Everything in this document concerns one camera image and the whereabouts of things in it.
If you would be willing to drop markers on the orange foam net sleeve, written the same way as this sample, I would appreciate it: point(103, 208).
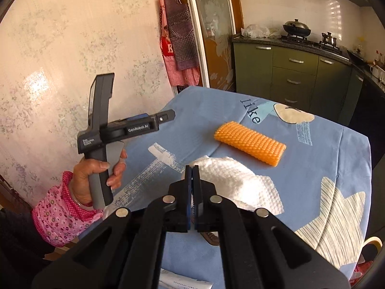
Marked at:
point(249, 143)

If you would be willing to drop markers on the person's left forearm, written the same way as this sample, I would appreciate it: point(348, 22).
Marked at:
point(57, 216)

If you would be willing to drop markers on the gas stove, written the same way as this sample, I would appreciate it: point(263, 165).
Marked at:
point(312, 44)

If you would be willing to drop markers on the green kitchen cabinet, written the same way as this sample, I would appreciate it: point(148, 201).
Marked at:
point(255, 72)

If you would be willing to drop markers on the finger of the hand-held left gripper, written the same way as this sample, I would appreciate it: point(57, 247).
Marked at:
point(165, 116)

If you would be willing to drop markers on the red checked apron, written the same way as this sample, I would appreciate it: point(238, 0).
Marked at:
point(167, 48)

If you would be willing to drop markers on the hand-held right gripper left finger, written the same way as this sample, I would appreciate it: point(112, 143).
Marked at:
point(188, 204)

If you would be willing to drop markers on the blue printed tablecloth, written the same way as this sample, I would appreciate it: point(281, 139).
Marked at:
point(315, 162)

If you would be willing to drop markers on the black wok with lid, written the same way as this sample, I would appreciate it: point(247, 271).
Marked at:
point(296, 27)

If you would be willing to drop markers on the purple checked apron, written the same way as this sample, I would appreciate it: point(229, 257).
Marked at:
point(180, 36)

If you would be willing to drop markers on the white mug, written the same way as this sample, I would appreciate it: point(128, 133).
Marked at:
point(374, 69)

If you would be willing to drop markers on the cluster of sauce bottles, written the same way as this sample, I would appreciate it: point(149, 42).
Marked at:
point(380, 59)

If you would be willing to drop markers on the beige rimmed bin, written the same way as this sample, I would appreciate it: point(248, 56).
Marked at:
point(373, 240)

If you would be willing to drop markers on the person's left hand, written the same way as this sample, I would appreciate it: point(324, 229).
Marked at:
point(81, 183)

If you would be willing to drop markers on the frosted glass sliding door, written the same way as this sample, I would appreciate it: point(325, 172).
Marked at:
point(216, 36)

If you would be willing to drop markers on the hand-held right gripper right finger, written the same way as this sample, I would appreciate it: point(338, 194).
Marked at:
point(200, 204)

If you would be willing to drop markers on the small white packet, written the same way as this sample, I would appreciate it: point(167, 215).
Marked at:
point(180, 281)

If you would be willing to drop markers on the white plastic bag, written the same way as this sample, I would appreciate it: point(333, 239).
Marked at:
point(255, 31)

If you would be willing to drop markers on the person's dark jacket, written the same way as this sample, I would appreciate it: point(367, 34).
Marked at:
point(15, 240)

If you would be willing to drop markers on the white paper towel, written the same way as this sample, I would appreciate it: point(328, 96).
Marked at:
point(240, 183)

